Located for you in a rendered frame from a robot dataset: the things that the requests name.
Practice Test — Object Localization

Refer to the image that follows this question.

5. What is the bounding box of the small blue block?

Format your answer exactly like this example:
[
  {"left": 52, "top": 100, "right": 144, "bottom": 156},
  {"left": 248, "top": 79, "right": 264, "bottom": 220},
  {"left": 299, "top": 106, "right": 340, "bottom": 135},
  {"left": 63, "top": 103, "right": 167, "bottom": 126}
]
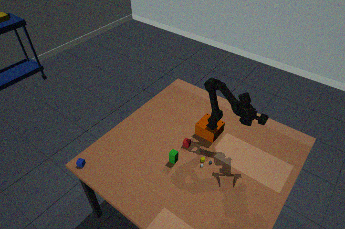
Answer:
[{"left": 76, "top": 158, "right": 86, "bottom": 167}]

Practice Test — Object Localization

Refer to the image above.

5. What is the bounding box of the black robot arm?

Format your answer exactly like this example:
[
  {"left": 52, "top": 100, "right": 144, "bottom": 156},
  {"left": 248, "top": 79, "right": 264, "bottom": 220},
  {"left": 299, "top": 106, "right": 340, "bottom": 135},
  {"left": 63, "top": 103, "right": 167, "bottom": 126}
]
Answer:
[{"left": 204, "top": 78, "right": 253, "bottom": 130}]

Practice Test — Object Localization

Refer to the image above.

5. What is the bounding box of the red block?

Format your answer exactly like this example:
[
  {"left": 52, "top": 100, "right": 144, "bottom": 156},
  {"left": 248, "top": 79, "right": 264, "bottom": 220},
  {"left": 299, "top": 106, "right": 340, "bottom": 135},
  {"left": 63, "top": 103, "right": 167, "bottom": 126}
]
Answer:
[{"left": 183, "top": 138, "right": 191, "bottom": 148}]

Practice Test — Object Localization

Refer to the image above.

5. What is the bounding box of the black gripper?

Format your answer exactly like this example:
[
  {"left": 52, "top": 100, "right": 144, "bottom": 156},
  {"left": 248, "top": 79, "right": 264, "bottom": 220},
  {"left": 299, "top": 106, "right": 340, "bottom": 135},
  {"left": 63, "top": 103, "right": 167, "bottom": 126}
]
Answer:
[{"left": 236, "top": 105, "right": 269, "bottom": 125}]

